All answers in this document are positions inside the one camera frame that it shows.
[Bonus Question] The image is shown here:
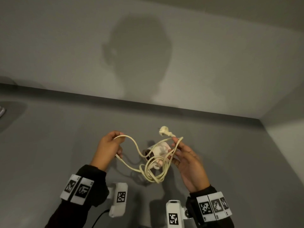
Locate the person's right forearm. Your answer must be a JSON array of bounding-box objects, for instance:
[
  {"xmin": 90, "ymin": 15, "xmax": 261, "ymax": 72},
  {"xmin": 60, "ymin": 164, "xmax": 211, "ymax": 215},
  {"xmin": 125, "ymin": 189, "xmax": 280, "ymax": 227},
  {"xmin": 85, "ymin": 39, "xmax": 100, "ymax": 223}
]
[{"xmin": 186, "ymin": 185, "xmax": 242, "ymax": 228}]

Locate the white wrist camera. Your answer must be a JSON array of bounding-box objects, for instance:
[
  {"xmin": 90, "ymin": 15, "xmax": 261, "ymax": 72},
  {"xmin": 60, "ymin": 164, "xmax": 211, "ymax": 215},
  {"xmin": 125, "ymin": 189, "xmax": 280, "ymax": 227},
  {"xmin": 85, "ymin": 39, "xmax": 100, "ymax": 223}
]
[
  {"xmin": 165, "ymin": 200, "xmax": 188, "ymax": 228},
  {"xmin": 108, "ymin": 182, "xmax": 128, "ymax": 218}
]

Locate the person's right hand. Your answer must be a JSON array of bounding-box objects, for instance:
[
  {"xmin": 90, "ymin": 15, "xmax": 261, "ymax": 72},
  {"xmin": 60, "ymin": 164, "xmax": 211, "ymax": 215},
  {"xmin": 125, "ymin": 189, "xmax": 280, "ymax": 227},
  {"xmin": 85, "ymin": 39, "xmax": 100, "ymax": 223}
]
[{"xmin": 168, "ymin": 137, "xmax": 211, "ymax": 193}]

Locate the small white appliance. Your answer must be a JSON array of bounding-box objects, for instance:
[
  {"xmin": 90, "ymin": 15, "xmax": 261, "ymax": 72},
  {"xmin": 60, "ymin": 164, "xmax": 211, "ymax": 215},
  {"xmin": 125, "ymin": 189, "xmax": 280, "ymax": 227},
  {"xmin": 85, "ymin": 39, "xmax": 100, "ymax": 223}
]
[{"xmin": 142, "ymin": 141, "xmax": 172, "ymax": 169}]

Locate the white marker wristband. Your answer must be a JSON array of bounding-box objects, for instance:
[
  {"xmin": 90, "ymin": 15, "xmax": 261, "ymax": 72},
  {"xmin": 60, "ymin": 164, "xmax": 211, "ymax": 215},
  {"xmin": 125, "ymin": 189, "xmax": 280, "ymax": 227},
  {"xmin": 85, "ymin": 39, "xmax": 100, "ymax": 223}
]
[
  {"xmin": 60, "ymin": 174, "xmax": 95, "ymax": 206},
  {"xmin": 196, "ymin": 191, "xmax": 233, "ymax": 222}
]

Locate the cream power cable with plug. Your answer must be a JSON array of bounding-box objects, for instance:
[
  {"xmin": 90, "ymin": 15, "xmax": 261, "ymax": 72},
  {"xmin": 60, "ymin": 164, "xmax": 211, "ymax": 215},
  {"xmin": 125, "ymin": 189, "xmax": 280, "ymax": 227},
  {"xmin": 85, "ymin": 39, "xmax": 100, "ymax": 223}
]
[{"xmin": 114, "ymin": 126, "xmax": 184, "ymax": 183}]

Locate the person's left forearm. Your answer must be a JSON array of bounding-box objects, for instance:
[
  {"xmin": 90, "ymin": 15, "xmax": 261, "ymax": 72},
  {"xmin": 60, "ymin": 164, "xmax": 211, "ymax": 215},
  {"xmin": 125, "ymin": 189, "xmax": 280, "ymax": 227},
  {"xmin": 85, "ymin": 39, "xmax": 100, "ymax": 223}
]
[{"xmin": 45, "ymin": 165, "xmax": 110, "ymax": 228}]

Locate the person's left hand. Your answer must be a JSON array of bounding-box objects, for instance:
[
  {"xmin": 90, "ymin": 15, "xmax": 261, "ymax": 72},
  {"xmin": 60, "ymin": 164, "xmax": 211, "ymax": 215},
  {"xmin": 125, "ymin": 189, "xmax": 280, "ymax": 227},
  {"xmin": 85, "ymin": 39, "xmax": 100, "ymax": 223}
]
[{"xmin": 90, "ymin": 130, "xmax": 125, "ymax": 171}]

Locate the black camera cable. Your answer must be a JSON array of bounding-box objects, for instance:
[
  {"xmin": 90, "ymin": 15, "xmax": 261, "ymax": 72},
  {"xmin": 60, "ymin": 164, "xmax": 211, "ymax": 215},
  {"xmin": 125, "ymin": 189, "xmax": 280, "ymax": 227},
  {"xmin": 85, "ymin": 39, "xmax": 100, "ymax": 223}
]
[{"xmin": 91, "ymin": 209, "xmax": 110, "ymax": 228}]

